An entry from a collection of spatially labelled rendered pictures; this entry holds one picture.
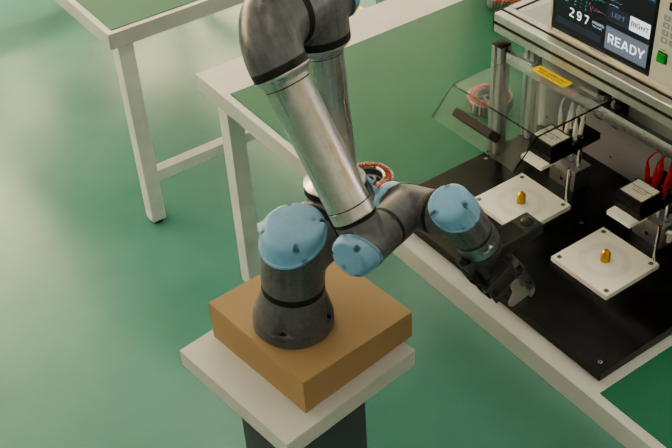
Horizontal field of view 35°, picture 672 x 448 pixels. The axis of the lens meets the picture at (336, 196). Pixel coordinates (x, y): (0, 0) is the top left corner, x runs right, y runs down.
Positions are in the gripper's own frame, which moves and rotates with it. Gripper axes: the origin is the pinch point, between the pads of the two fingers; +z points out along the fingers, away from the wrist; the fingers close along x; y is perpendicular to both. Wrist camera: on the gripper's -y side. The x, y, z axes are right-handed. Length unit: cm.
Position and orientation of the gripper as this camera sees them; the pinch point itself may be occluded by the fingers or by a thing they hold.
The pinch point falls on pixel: (525, 284)
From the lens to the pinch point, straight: 201.4
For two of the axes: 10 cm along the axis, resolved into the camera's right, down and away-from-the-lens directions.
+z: 4.5, 4.9, 7.5
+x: 5.8, 4.8, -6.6
